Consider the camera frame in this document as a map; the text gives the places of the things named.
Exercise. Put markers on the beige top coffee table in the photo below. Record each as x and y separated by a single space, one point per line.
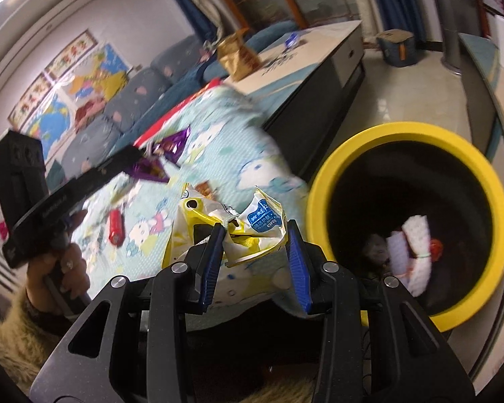
306 92

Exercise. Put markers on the China map poster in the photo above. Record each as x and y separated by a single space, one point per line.
102 74

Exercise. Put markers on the blue grey sofa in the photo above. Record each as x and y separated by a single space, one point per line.
117 109

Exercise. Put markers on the furry beige sleeve forearm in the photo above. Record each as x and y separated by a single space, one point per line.
27 338

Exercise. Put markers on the person left hand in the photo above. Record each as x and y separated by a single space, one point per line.
73 281

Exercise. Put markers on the small blue stool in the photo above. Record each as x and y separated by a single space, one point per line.
398 47

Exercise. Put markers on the blue candy wrapper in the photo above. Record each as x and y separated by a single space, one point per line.
292 41

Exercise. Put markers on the red cylindrical bottle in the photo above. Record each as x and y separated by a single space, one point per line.
116 227

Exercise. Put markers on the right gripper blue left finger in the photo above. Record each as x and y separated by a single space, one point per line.
211 251

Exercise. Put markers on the yellow rimmed trash bin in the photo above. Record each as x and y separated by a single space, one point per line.
418 202

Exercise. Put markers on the red trash in bin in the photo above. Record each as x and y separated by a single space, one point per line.
436 249

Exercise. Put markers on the silver tower air conditioner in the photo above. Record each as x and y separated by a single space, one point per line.
451 53

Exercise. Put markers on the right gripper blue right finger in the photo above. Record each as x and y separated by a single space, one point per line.
301 268

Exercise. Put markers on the Hello Kitty teal blanket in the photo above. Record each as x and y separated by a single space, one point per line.
230 171

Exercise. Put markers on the world map poster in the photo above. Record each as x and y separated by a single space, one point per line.
50 123

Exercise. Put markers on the brown paper bag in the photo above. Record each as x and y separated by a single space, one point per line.
236 57

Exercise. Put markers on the white foam net bundle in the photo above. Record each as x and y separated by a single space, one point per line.
410 257

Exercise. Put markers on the purple orange snack wrapper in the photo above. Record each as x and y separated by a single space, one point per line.
151 165

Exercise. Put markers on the floral banner poster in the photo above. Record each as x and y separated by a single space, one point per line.
41 86

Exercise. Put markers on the yellow snack wrapper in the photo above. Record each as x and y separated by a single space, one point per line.
259 230

